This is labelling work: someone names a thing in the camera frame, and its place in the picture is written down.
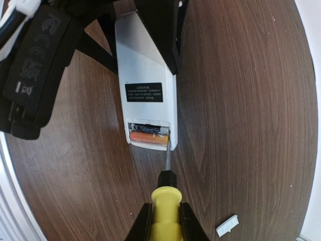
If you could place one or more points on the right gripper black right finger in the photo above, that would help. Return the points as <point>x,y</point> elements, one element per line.
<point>191,227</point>

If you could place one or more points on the orange batteries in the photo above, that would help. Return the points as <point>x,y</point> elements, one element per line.
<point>149,138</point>

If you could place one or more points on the aluminium front rail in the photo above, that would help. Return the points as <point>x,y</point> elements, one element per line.
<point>17,219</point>

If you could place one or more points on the black aa battery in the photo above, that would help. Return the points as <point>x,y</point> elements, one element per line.
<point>160,130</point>

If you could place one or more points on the white remote control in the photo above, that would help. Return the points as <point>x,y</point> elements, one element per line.
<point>148,89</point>

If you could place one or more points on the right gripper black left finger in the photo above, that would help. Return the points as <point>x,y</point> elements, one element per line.
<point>141,228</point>

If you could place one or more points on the white battery cover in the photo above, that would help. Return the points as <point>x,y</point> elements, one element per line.
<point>227,225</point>

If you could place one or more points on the yellow handled screwdriver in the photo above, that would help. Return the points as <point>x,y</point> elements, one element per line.
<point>166,198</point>

